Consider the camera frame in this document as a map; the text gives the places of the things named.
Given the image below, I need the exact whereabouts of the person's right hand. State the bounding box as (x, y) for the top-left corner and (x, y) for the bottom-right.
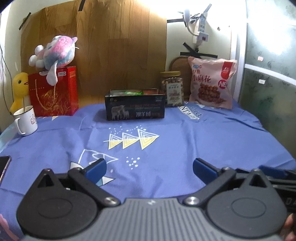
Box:
(283, 213), (296, 241)

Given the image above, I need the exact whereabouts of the blue printed tablecloth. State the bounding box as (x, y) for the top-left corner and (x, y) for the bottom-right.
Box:
(1, 102), (295, 240)

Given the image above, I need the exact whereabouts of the red gift box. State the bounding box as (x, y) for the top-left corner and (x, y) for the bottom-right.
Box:
(28, 66), (79, 117)

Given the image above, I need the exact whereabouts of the smartphone at table edge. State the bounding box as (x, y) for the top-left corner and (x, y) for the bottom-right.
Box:
(0, 156), (11, 184)

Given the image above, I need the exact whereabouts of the white enamel mug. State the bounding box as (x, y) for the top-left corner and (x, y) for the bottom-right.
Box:
(13, 105), (38, 136)

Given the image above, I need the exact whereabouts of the black metal snack tin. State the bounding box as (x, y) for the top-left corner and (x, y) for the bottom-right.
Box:
(105, 88), (166, 121)

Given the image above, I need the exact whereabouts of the pink fried twist snack bag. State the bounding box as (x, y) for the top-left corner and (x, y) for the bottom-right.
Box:
(188, 57), (237, 109)

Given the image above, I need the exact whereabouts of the green wrapped snack in tin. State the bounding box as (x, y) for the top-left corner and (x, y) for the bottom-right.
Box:
(123, 91), (144, 96)

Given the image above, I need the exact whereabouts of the nut jar with gold lid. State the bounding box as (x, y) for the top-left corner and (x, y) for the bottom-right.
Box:
(160, 71), (184, 107)

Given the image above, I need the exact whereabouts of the yellow duck plush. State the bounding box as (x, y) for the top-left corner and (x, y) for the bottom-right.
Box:
(10, 72), (31, 114)

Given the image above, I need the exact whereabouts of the small rounded wooden board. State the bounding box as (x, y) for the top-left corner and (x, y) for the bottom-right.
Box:
(169, 56), (192, 80)

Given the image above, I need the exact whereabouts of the pink blue plush toy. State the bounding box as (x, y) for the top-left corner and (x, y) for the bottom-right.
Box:
(29, 35), (78, 86)

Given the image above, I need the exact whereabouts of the large wooden board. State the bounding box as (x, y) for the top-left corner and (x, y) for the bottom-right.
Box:
(21, 1), (167, 107)

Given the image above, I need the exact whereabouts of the white power strip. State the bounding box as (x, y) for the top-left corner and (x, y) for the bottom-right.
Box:
(182, 9), (210, 43)

